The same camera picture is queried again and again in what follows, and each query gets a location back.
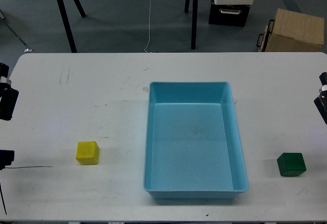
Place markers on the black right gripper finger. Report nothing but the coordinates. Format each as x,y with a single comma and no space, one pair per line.
320,101

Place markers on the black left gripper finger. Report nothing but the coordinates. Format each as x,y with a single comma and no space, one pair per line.
9,95

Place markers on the green cube block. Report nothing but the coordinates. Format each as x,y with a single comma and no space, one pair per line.
291,164

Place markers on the yellow cube block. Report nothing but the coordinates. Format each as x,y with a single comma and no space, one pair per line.
88,153

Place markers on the wooden cabinet box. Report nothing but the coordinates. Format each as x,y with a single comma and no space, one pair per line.
291,31

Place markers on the black drawer box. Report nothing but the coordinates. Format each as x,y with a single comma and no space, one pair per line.
228,15

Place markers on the light blue plastic bin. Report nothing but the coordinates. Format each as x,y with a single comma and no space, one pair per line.
193,147

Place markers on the black stand leg pair right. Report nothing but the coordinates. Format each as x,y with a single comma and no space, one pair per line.
194,20

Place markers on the blue black wrist camera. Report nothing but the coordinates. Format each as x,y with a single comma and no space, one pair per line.
6,158

